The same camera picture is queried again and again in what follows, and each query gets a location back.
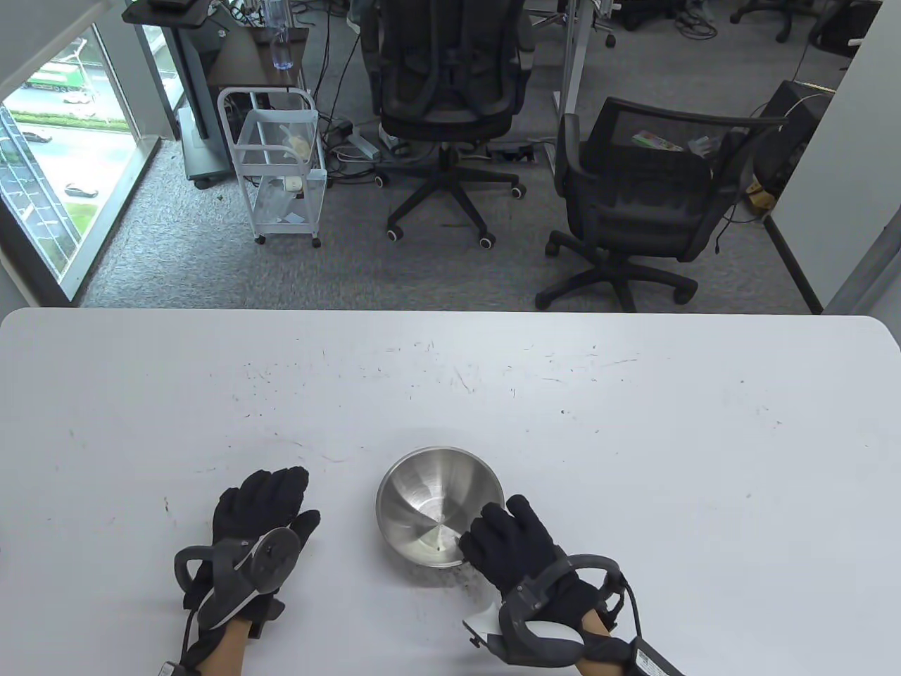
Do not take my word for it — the glass window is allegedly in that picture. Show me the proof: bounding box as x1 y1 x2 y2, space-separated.
0 21 164 305

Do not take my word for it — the grey hand tracker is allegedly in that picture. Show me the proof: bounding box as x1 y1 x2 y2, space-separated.
174 528 304 632
462 555 624 669

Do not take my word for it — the white desk leg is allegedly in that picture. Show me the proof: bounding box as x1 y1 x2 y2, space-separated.
555 0 591 174

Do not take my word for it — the grey equipment stand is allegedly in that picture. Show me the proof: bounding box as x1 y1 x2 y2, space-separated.
122 0 234 189

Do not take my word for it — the person's left forearm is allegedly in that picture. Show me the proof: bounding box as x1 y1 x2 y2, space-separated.
179 620 251 676

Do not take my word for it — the colourful packet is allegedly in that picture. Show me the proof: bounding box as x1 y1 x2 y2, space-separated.
631 131 685 154

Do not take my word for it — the person's right hand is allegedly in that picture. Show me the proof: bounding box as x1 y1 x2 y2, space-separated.
459 494 624 631

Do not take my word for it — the black office chair base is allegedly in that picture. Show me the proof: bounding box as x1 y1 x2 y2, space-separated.
730 0 817 43

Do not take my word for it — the black computer tower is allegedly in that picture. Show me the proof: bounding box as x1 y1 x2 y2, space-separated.
755 80 836 199

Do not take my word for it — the small brown-top desk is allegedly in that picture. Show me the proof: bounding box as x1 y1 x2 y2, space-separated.
207 27 310 92

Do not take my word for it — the person's left hand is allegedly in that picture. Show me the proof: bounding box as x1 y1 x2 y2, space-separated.
183 467 321 638

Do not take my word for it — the person's right forearm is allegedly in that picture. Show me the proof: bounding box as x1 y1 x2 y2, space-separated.
574 609 638 676

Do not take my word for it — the black mesh office chair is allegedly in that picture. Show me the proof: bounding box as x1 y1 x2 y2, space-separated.
535 96 790 313

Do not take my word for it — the black high-back office chair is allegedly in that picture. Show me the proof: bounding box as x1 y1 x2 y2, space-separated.
359 0 536 249

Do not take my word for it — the clear plastic water bottle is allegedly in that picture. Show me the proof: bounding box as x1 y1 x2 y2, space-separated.
270 0 294 72

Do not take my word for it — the white rolling cart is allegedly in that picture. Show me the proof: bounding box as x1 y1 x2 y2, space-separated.
216 87 329 249

